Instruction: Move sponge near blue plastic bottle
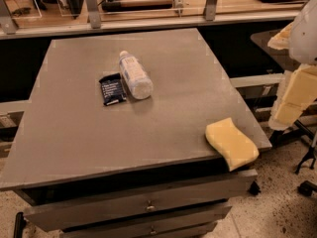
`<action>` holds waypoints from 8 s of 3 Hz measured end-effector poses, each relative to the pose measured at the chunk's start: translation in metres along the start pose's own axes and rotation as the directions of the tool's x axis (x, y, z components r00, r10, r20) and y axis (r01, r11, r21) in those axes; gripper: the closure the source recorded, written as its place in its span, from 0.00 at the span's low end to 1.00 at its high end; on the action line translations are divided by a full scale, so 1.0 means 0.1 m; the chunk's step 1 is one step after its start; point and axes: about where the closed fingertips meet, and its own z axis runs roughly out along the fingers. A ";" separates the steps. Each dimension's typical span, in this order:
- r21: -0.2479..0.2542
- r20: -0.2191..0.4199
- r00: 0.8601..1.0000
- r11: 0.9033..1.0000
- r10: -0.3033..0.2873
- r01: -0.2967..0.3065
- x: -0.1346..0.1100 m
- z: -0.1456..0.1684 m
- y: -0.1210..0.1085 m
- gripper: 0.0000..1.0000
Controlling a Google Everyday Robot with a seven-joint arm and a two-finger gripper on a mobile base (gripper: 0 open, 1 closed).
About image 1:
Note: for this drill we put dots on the yellow sponge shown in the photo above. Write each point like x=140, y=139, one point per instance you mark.
x=233, y=145

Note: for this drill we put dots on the clear blue plastic bottle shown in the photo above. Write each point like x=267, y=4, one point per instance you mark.
x=137, y=80

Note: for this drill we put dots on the upper grey drawer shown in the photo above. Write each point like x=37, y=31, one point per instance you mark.
x=141, y=200

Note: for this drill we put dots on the black tripod stand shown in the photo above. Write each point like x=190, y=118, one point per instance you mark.
x=306, y=188

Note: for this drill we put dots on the grey drawer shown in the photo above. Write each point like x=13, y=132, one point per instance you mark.
x=178, y=224
x=141, y=200

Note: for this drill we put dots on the lower grey drawer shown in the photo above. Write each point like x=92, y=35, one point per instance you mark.
x=178, y=224

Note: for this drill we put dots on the dark blue snack packet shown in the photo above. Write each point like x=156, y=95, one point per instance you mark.
x=112, y=89

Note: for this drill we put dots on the grey metal railing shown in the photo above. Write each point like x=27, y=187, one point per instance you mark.
x=35, y=18

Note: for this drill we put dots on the grey drawer cabinet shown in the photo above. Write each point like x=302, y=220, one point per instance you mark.
x=70, y=145

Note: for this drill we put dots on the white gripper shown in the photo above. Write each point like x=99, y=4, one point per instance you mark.
x=306, y=37

